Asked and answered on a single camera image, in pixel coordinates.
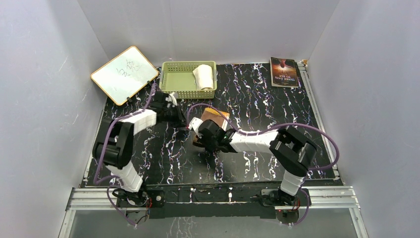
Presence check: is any white terry towel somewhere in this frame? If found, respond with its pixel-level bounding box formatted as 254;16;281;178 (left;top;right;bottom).
193;64;214;90

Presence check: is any orange brown towel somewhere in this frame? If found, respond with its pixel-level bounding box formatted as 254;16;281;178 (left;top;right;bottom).
192;107;228;148

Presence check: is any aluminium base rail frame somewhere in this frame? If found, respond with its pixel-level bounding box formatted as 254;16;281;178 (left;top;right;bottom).
59;183;368;238

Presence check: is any dark paperback book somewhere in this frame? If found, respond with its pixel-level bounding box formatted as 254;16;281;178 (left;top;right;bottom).
270;57;299;88

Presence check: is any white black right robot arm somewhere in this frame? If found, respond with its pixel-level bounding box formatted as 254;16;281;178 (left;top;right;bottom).
189;118;317;205

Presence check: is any wood framed whiteboard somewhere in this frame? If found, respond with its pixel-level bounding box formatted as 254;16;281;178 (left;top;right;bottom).
91;46;159;106

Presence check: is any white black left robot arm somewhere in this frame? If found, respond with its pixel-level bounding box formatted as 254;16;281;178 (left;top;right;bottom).
92;92;186;206

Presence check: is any green perforated plastic basket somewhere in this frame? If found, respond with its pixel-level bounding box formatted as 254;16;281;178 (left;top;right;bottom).
159;60;217;99

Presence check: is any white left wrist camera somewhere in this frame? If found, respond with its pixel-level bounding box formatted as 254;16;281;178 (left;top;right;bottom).
168;92;178;107

